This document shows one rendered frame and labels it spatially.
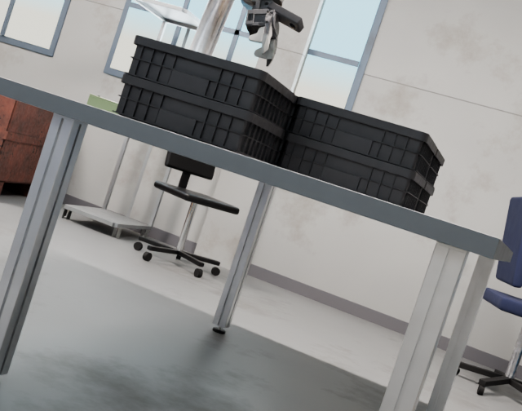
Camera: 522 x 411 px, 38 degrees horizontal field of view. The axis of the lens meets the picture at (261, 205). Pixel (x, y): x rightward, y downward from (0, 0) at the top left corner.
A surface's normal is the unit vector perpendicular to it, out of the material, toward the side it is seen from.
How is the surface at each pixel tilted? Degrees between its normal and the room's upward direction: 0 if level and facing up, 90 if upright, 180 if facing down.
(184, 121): 90
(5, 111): 90
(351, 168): 90
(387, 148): 90
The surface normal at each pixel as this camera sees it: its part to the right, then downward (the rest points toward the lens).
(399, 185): -0.31, -0.07
